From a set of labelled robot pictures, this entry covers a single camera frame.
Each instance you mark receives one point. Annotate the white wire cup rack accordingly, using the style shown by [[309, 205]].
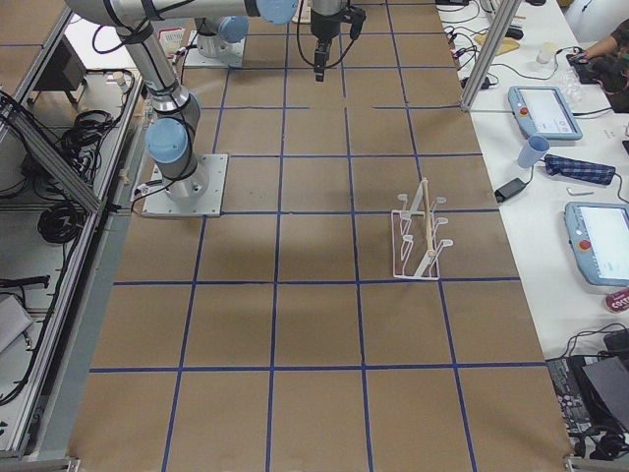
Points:
[[416, 247]]

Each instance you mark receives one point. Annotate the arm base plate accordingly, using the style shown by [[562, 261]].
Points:
[[199, 195], [213, 52]]

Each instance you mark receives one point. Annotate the teach pendant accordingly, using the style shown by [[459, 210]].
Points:
[[543, 111], [598, 237]]

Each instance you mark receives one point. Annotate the upper teach pendant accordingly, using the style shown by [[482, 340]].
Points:
[[543, 111]]

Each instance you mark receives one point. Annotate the white allen key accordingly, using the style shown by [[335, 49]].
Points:
[[578, 192]]

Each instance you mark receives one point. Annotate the aluminium frame post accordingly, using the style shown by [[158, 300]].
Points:
[[501, 15]]

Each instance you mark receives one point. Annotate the blue plaid folded umbrella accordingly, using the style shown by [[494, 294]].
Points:
[[581, 170]]

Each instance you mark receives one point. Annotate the lower teach pendant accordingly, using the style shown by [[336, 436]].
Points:
[[598, 237]]

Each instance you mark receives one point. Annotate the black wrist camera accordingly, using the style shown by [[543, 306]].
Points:
[[355, 17]]

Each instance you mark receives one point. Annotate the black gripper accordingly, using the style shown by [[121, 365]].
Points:
[[323, 27]]

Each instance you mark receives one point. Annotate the person at table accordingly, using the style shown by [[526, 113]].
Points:
[[608, 61]]

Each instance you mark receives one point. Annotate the clear plastic cup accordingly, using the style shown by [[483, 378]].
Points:
[[546, 53]]

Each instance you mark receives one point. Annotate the black power adapter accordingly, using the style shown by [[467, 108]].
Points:
[[509, 190]]

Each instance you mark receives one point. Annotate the blue cup on table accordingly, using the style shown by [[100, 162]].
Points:
[[534, 149]]

